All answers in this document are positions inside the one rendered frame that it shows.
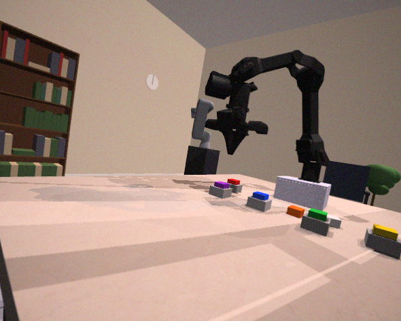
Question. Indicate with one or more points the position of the orange block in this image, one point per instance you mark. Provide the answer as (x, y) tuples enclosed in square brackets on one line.
[(295, 211)]

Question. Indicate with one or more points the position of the red button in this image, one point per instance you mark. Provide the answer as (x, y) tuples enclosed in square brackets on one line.
[(235, 185)]

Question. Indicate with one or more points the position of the yellow button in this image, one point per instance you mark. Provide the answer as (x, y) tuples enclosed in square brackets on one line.
[(383, 239)]

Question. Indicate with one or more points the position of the purple button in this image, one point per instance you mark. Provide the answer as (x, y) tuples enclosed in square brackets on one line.
[(221, 190)]

